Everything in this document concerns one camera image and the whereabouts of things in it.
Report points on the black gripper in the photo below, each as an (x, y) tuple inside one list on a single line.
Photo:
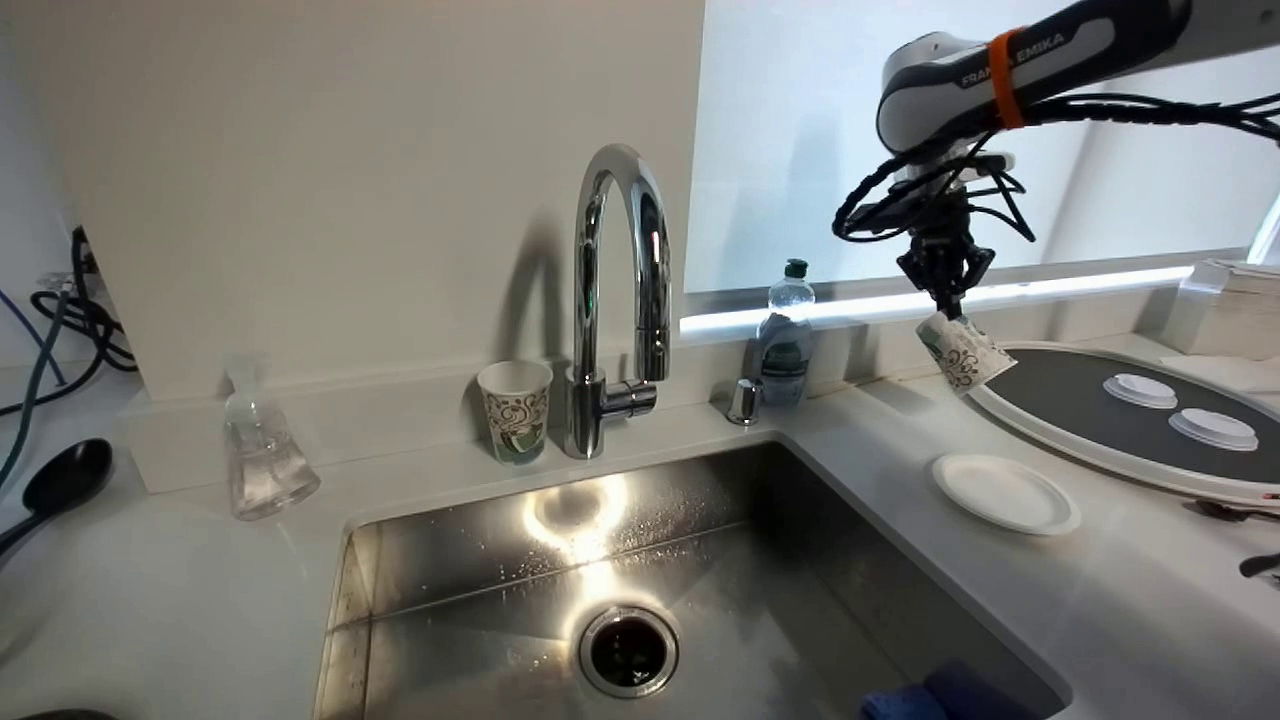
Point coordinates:
[(946, 240)]

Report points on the patterned paper cup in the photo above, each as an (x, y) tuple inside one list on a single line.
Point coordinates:
[(969, 357), (512, 407)]

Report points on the small white plate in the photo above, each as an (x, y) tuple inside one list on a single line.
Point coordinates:
[(1001, 489)]

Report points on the white cup lid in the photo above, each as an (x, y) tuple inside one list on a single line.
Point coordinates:
[(1138, 389), (1211, 431)]

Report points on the round black white-rimmed tray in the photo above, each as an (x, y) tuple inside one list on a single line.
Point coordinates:
[(1083, 407)]

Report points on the clear green-capped soap bottle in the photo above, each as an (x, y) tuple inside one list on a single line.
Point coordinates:
[(786, 353)]

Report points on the small chrome sink knob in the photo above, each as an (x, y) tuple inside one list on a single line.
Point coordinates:
[(743, 403)]

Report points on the grey box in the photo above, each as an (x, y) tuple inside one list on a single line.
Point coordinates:
[(1206, 306)]

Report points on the stainless steel sink basin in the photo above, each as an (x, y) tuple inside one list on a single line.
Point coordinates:
[(746, 563)]

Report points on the chrome gooseneck faucet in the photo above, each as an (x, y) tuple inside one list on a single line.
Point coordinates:
[(584, 267)]

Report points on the blue sponge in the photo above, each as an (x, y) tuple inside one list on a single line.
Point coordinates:
[(946, 694)]

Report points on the black plastic knife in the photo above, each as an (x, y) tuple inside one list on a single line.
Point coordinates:
[(1262, 564)]

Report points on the round sink drain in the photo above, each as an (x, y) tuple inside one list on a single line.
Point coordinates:
[(627, 650)]

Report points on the large black spoon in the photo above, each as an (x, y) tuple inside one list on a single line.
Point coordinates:
[(65, 479)]

